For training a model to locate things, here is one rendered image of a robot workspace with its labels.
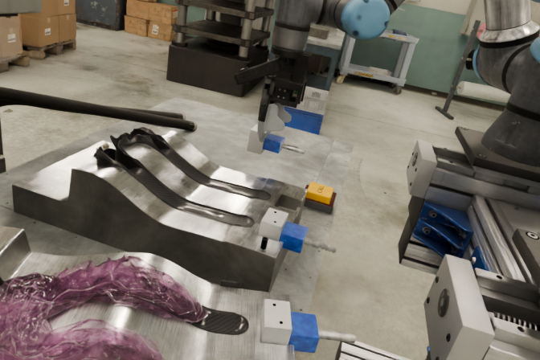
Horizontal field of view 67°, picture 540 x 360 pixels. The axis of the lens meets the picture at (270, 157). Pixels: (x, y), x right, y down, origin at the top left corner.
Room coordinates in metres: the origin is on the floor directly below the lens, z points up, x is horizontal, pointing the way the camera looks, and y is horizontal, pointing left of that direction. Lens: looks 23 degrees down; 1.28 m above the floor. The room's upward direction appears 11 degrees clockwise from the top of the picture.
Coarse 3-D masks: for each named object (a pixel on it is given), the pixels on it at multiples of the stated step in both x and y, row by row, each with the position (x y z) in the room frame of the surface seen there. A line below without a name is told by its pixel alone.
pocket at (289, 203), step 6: (282, 198) 0.74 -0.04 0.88; (288, 198) 0.73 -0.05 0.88; (294, 198) 0.73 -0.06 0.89; (276, 204) 0.71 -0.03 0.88; (282, 204) 0.74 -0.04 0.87; (288, 204) 0.73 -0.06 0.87; (294, 204) 0.73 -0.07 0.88; (300, 204) 0.73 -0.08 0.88; (288, 210) 0.73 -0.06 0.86; (294, 210) 0.73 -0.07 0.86
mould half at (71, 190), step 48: (96, 144) 0.86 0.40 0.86; (144, 144) 0.75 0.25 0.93; (48, 192) 0.62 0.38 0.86; (96, 192) 0.59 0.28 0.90; (144, 192) 0.62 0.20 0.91; (192, 192) 0.68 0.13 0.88; (288, 192) 0.75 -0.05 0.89; (96, 240) 0.59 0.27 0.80; (144, 240) 0.57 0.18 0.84; (192, 240) 0.56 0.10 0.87; (240, 240) 0.55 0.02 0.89
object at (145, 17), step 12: (132, 0) 7.01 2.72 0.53; (144, 0) 6.96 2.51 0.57; (156, 0) 7.23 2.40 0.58; (132, 12) 7.01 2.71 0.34; (144, 12) 6.99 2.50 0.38; (156, 12) 6.97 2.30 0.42; (168, 12) 6.94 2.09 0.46; (132, 24) 7.00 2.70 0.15; (144, 24) 6.96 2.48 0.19; (156, 24) 6.96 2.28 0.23; (168, 24) 6.94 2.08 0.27; (156, 36) 6.95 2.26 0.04; (168, 36) 6.92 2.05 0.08
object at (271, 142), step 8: (256, 128) 0.91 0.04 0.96; (256, 136) 0.89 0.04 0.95; (264, 136) 0.89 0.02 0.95; (272, 136) 0.91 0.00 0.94; (248, 144) 0.89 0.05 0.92; (256, 144) 0.89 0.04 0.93; (264, 144) 0.89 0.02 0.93; (272, 144) 0.88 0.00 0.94; (280, 144) 0.88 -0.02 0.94; (256, 152) 0.89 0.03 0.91; (304, 152) 0.88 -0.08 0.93
